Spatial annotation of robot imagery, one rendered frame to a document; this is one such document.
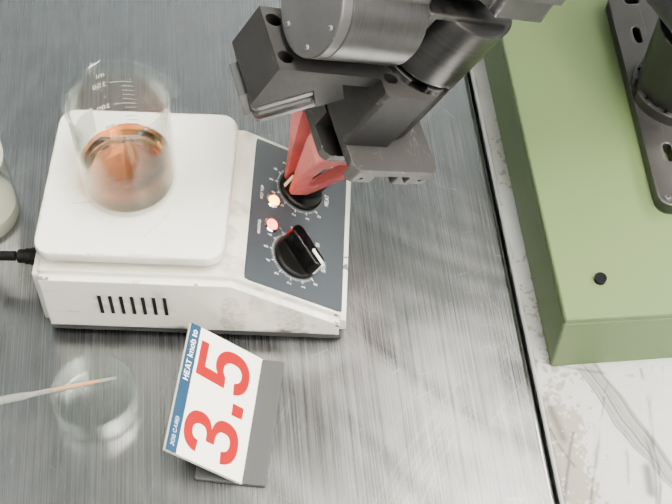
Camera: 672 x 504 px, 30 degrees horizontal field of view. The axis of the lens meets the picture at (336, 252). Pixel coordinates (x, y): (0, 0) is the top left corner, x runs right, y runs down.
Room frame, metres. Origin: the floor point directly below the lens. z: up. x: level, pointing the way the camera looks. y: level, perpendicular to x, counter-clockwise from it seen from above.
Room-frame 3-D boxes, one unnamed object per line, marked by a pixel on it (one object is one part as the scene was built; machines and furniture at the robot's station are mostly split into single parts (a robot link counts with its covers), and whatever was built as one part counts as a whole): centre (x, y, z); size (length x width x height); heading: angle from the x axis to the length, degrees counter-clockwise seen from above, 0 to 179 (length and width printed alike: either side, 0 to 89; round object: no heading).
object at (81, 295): (0.50, 0.10, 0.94); 0.22 x 0.13 x 0.08; 89
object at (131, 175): (0.50, 0.13, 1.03); 0.07 x 0.06 x 0.08; 104
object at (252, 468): (0.38, 0.07, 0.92); 0.09 x 0.06 x 0.04; 175
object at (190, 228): (0.50, 0.13, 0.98); 0.12 x 0.12 x 0.01; 89
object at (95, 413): (0.39, 0.15, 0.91); 0.06 x 0.06 x 0.02
